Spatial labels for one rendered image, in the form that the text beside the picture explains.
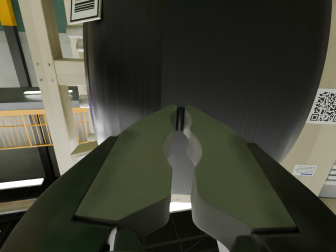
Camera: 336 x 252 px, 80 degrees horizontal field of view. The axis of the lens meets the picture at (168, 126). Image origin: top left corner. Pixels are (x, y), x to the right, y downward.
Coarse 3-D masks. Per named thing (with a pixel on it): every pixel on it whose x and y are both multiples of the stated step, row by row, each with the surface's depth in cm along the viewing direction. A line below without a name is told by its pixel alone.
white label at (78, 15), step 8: (72, 0) 21; (80, 0) 21; (88, 0) 20; (96, 0) 20; (72, 8) 21; (80, 8) 21; (88, 8) 20; (96, 8) 20; (72, 16) 21; (80, 16) 21; (88, 16) 20; (96, 16) 20
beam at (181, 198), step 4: (172, 196) 88; (176, 196) 88; (180, 196) 88; (184, 196) 88; (188, 196) 88; (172, 200) 89; (176, 200) 89; (180, 200) 89; (184, 200) 89; (188, 200) 89
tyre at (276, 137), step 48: (144, 0) 19; (192, 0) 19; (240, 0) 19; (288, 0) 19; (96, 48) 22; (144, 48) 20; (192, 48) 20; (240, 48) 20; (288, 48) 19; (96, 96) 24; (144, 96) 21; (192, 96) 21; (240, 96) 21; (288, 96) 21; (288, 144) 25
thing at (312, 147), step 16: (320, 80) 39; (304, 128) 43; (320, 128) 43; (304, 144) 45; (320, 144) 45; (288, 160) 47; (304, 160) 47; (320, 160) 47; (304, 176) 49; (320, 176) 49
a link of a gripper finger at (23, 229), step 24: (72, 168) 7; (96, 168) 7; (48, 192) 6; (72, 192) 6; (24, 216) 6; (48, 216) 6; (72, 216) 6; (24, 240) 5; (48, 240) 5; (72, 240) 5; (96, 240) 5
